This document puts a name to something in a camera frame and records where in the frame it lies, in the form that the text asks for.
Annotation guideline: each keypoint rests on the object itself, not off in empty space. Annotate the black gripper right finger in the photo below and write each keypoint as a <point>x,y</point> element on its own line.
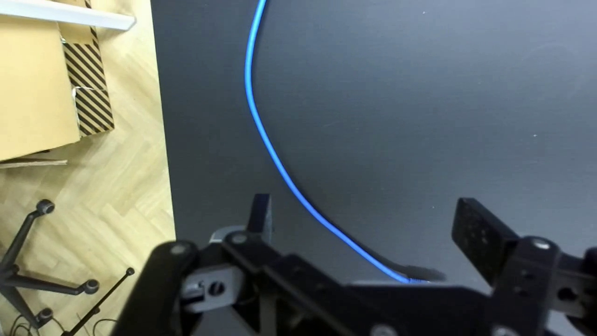
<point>531,277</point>

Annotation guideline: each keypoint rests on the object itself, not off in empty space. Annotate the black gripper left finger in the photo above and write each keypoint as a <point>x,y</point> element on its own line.
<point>240,271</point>

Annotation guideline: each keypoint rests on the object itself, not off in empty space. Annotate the black tripod legs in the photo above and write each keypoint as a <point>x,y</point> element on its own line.
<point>67,265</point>

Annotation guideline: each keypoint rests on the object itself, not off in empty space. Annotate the cardboard box on floor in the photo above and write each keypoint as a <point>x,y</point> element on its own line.
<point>53,82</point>

